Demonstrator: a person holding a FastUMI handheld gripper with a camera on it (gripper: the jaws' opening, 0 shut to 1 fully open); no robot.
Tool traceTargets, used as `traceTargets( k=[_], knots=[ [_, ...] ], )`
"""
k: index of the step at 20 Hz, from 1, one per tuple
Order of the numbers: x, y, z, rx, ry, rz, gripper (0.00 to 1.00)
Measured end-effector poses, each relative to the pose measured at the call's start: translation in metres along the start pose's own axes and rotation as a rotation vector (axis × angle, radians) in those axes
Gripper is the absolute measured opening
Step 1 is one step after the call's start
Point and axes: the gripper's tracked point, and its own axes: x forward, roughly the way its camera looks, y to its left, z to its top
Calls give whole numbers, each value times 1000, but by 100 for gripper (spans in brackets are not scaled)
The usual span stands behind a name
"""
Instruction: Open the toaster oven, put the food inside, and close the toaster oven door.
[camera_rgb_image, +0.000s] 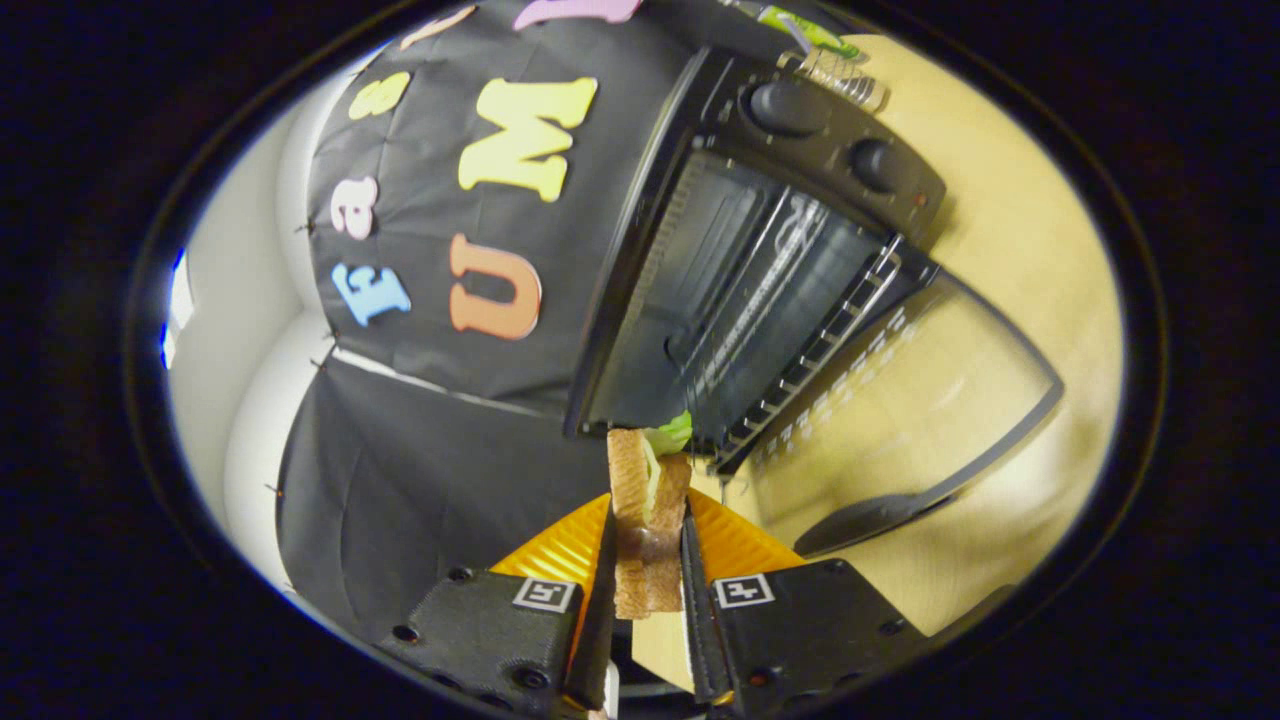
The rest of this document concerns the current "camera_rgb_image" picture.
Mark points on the toasted sandwich with lettuce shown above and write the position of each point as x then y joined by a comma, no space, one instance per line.
630,480

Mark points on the long ceiling light panel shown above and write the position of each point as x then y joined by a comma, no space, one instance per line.
178,305

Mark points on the black backdrop cloth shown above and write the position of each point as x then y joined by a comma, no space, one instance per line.
430,470

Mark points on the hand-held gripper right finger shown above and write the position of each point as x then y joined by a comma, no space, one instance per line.
695,620

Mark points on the black toaster oven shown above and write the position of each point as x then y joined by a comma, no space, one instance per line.
830,150

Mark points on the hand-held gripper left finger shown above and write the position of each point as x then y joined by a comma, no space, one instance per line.
600,620

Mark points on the green label drink bottle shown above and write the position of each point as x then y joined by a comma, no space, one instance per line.
800,28

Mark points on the clear ribbed glass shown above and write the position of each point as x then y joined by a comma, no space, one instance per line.
840,78

